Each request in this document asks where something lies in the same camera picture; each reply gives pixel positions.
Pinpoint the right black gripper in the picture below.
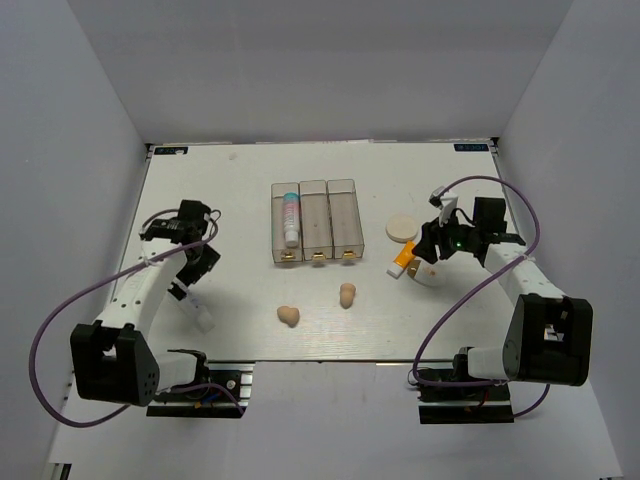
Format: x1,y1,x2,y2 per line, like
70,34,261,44
412,206,480,265

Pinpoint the white tube blue logo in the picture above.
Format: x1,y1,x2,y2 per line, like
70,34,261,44
178,294,214,334

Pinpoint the white tube pink blue print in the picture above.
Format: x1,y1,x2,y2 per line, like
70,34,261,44
282,192,301,248

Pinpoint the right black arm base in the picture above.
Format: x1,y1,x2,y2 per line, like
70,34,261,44
418,384,514,425

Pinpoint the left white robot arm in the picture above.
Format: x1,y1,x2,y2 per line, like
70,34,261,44
70,200,220,406

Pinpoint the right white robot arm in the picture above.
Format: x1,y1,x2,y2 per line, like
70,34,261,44
413,194,593,399

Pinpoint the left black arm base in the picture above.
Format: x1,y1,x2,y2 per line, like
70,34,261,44
146,362,255,419

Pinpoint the right beige makeup sponge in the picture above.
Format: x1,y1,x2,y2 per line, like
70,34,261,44
339,283,356,309

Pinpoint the beige makeup sponge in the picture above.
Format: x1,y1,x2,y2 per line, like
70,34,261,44
339,283,356,309
277,306,300,328

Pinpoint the left beige makeup sponge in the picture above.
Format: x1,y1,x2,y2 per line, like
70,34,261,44
277,306,300,328

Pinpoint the white oval compact case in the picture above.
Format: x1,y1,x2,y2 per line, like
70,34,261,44
407,259,446,288

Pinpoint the orange tube white cap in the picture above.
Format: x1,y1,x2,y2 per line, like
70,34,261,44
386,241,415,279

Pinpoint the round cream powder puff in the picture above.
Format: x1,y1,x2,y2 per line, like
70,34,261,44
385,213,419,243

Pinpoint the right clear organizer bin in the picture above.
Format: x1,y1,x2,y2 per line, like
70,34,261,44
327,179,365,261

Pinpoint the clear organizer bin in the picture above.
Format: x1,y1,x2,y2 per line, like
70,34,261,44
271,182,303,264
299,180,333,262
327,179,365,261

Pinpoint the left clear organizer bin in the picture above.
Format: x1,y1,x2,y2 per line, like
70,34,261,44
271,182,303,264

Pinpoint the middle clear organizer bin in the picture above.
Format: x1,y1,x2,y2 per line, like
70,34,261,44
299,180,333,262

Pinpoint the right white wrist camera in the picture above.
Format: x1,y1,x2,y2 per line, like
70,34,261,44
429,186,458,227

